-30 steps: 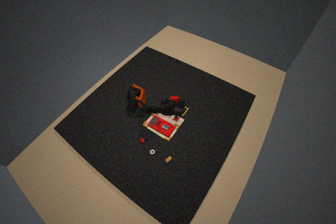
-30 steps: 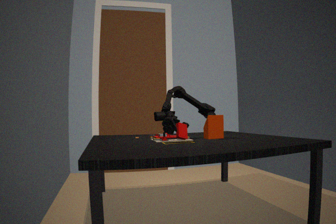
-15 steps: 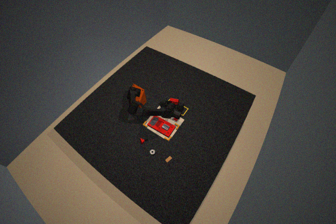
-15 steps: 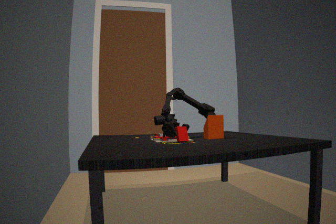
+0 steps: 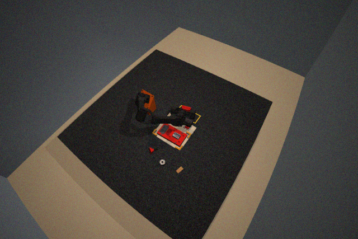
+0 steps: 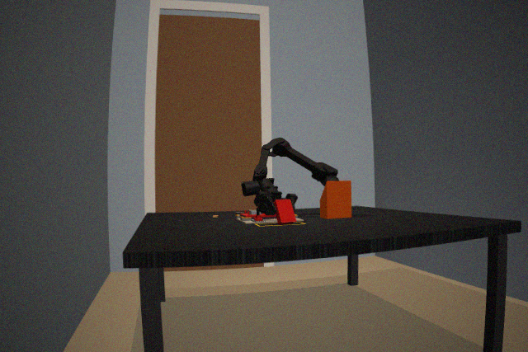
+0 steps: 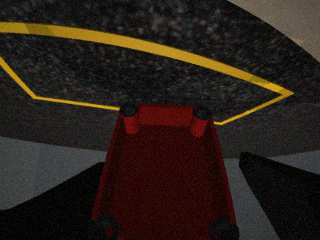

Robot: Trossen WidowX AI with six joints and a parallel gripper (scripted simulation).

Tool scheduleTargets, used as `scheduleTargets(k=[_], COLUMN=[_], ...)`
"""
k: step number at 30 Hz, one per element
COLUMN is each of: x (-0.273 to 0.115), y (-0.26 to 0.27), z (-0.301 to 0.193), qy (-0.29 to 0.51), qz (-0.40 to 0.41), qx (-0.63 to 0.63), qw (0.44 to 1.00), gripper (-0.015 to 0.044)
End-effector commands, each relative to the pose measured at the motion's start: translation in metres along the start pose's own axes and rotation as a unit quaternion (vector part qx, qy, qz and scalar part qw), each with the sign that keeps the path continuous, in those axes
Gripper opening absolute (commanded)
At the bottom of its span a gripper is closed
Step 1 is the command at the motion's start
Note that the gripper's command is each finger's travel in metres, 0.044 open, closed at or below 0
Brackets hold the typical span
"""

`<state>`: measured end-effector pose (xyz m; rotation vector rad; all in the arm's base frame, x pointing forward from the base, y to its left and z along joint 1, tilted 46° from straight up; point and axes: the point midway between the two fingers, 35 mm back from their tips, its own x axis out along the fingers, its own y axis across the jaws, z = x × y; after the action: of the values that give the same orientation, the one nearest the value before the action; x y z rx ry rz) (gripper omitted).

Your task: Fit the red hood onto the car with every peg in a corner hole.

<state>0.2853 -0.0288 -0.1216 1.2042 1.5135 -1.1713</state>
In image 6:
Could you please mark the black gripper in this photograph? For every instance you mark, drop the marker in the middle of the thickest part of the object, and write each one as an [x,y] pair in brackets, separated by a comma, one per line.
[269,195]

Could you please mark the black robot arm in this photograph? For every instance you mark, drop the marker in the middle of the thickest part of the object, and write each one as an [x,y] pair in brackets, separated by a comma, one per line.
[280,147]

